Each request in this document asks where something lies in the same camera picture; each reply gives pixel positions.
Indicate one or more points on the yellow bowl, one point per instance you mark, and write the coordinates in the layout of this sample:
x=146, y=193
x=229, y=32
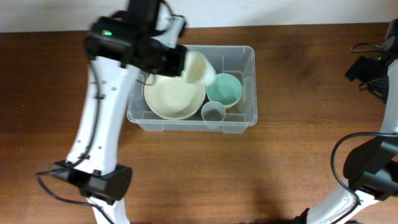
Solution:
x=229, y=106

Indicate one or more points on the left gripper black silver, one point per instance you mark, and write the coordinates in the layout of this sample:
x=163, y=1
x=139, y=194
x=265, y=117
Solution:
x=175, y=65

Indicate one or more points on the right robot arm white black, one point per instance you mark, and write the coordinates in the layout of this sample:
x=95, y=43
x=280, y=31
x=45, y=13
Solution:
x=370, y=173

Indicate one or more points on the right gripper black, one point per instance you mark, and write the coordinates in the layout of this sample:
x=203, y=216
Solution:
x=359, y=70

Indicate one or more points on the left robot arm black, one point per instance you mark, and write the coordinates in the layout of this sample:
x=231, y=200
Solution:
x=119, y=47

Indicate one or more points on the clear plastic storage container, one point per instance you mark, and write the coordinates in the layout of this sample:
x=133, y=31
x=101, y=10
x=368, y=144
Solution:
x=238, y=60

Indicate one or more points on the green bowl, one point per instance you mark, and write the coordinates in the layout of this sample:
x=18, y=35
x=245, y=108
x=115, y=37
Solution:
x=226, y=89

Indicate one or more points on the cream plate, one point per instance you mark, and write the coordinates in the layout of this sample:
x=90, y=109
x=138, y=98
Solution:
x=172, y=98

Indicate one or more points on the grey cup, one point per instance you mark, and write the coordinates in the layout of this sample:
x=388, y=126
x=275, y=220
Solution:
x=213, y=111

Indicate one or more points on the cream cup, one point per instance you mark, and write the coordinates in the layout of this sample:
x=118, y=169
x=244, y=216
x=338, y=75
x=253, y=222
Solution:
x=197, y=69

